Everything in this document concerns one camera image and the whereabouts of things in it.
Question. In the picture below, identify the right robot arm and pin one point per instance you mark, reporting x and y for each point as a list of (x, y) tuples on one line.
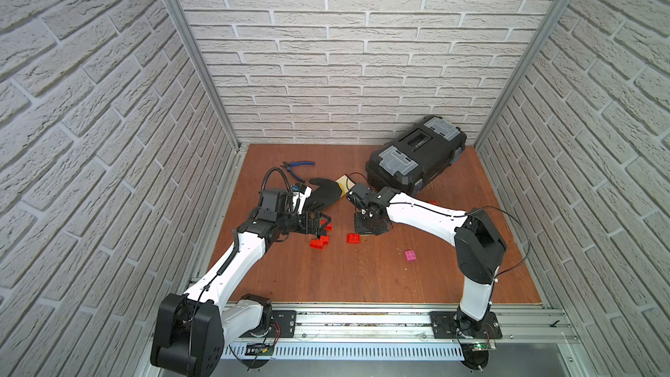
[(479, 248)]

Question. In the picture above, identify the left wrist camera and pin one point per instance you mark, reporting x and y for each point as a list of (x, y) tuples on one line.
[(282, 201)]

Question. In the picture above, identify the blue handled pliers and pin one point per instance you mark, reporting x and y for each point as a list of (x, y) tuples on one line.
[(290, 167)]

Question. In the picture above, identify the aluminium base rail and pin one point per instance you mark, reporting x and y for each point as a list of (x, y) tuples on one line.
[(392, 333)]

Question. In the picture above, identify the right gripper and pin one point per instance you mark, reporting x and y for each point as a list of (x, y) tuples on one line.
[(380, 229)]

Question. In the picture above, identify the red lego brick front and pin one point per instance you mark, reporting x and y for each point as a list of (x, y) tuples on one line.
[(353, 238)]

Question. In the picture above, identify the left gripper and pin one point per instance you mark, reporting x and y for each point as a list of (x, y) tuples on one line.
[(312, 222)]

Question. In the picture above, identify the small red lego brick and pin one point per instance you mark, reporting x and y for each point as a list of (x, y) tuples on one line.
[(320, 242)]

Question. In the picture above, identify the pink lego brick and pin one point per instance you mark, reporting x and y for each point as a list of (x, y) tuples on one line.
[(410, 255)]

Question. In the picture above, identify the black work glove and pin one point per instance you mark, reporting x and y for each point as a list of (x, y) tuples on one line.
[(326, 192)]

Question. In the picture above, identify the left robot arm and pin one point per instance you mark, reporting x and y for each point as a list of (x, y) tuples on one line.
[(225, 277)]

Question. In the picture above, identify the black plastic toolbox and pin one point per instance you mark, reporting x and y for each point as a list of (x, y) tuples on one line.
[(411, 161)]

